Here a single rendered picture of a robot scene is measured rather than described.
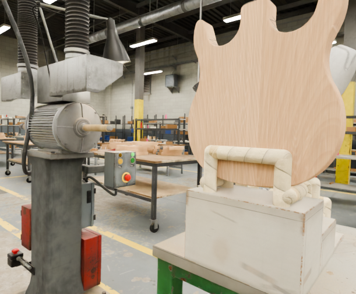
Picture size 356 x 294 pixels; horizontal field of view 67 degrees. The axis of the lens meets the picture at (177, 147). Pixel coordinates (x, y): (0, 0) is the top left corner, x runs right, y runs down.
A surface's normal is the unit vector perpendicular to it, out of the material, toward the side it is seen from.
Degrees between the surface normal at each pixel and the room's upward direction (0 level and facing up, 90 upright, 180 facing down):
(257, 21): 90
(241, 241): 90
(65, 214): 90
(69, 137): 95
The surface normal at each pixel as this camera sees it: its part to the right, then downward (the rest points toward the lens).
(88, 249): 0.77, 0.06
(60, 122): 0.38, -0.01
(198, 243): -0.65, 0.02
